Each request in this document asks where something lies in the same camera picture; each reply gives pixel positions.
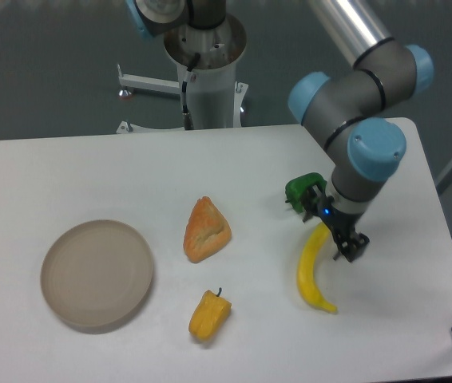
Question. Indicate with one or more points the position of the orange bread wedge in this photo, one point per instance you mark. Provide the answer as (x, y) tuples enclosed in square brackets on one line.
[(207, 231)]

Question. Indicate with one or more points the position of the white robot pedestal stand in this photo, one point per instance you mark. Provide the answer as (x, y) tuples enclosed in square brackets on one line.
[(205, 60)]

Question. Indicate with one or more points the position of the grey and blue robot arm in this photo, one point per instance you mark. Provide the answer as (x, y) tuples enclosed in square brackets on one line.
[(342, 115)]

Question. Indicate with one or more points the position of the beige round plate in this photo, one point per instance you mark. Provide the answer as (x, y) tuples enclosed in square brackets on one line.
[(96, 276)]

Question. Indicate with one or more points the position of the yellow bell pepper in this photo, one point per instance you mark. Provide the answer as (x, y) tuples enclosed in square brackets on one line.
[(209, 315)]

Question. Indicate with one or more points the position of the yellow banana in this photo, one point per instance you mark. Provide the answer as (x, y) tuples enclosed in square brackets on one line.
[(305, 272)]

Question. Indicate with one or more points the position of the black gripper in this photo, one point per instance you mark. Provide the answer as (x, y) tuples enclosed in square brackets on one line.
[(340, 214)]

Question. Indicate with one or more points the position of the green bell pepper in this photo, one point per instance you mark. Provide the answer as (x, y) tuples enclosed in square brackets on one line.
[(295, 188)]

